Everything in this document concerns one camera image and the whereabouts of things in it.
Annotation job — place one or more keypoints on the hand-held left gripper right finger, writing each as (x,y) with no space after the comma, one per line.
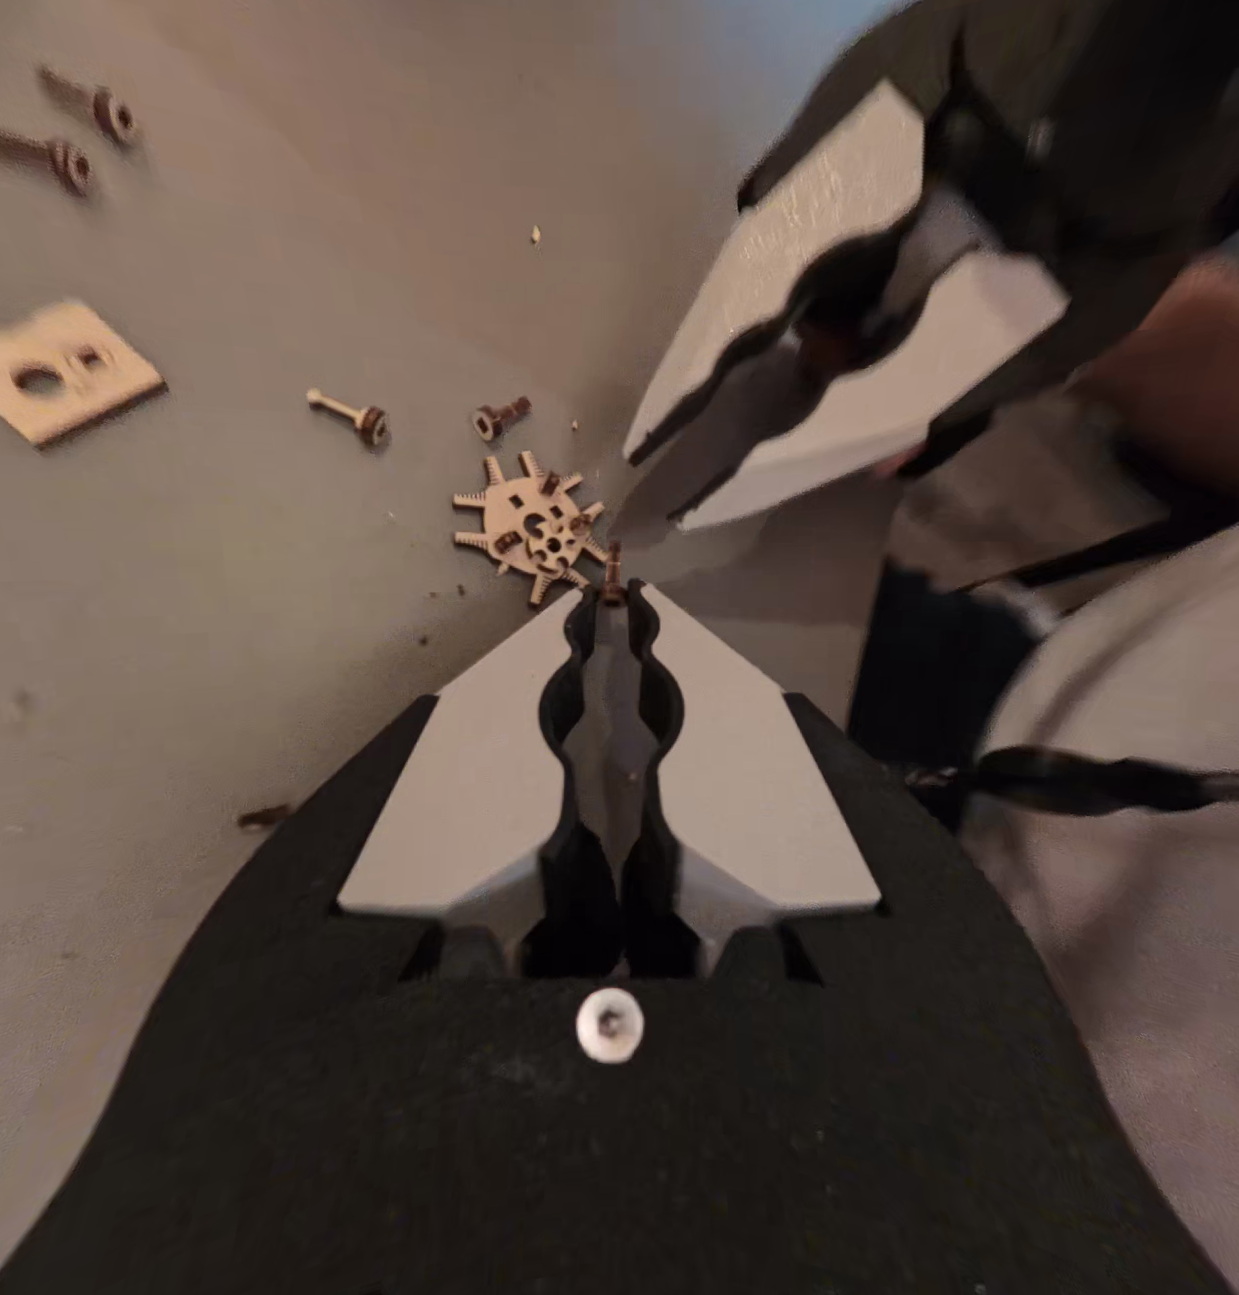
(770,800)

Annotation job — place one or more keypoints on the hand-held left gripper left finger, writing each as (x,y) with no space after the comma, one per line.
(456,800)

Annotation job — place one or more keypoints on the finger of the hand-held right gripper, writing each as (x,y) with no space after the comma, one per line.
(942,365)
(780,233)

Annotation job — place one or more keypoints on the small wooden pin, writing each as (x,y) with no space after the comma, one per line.
(613,571)

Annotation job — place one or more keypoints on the wooden spiked gear disc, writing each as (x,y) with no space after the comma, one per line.
(500,513)

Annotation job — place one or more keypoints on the grey desk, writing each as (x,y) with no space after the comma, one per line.
(224,607)

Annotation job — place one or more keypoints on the person's right hand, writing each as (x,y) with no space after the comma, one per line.
(1185,385)

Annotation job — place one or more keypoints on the small ribbed wooden piece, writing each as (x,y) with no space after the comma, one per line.
(264,814)

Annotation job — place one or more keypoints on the dark blue jeans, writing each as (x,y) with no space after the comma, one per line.
(932,668)

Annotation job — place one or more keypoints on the dark wooden peg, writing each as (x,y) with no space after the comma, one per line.
(500,417)

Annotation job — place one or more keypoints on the round-headed wooden pin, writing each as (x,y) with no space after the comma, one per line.
(348,412)

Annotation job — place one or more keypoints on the white shirt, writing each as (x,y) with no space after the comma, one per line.
(1134,1012)

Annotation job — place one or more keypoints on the square wooden plate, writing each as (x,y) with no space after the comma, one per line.
(112,389)

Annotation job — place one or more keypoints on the wooden square-hole peg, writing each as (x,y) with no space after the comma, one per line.
(112,113)
(70,162)

